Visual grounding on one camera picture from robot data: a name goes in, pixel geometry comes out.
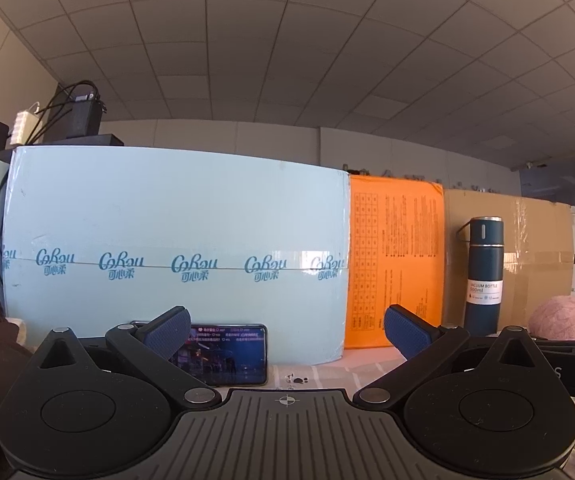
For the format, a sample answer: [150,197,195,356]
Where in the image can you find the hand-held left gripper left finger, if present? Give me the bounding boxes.
[33,306,223,410]

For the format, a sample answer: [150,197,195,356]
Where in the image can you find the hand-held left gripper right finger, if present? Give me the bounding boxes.
[360,303,539,407]

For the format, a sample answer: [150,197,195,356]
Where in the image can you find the pink knitted garment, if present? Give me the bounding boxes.
[527,294,575,342]

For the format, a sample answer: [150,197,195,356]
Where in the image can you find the orange printed box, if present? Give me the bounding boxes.
[343,174,446,351]

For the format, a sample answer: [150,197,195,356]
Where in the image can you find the black smartphone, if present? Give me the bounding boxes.
[132,322,269,387]

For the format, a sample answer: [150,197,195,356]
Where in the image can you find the dark blue vacuum bottle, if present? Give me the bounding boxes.
[456,216,506,336]

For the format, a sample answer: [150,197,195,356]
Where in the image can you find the grey cartoon printed bed sheet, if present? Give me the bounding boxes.
[17,332,575,480]

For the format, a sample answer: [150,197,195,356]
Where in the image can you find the brown cardboard box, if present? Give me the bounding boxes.
[442,189,575,336]

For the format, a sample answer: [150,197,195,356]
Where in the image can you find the light blue printed carton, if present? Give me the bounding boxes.
[0,146,351,367]

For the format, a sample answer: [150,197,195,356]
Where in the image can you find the black flat device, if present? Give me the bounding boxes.
[41,133,126,149]

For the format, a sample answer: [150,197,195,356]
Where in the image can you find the black power adapter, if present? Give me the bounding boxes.
[66,92,106,140]

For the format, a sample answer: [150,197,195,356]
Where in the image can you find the white power adapter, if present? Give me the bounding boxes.
[9,105,41,145]

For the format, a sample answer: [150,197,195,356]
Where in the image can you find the black charger with cables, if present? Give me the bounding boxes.
[30,80,109,142]

